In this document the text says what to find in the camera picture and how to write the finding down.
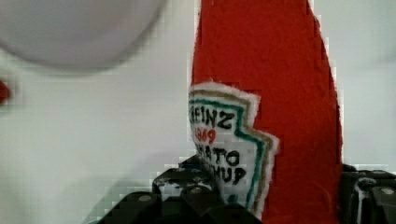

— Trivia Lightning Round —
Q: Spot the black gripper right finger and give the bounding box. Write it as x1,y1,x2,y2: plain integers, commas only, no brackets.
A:
339,164,396,224

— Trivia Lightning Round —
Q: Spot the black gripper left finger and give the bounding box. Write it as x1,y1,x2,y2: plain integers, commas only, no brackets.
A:
95,156,262,224

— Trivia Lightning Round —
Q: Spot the red plush ketchup bottle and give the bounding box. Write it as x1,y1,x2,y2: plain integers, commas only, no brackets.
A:
189,0,343,224

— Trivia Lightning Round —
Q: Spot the grey round plate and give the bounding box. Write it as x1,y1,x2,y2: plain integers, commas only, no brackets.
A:
0,0,165,68

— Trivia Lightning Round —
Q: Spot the small red toy tomato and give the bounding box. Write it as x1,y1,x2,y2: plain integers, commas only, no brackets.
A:
0,81,10,104

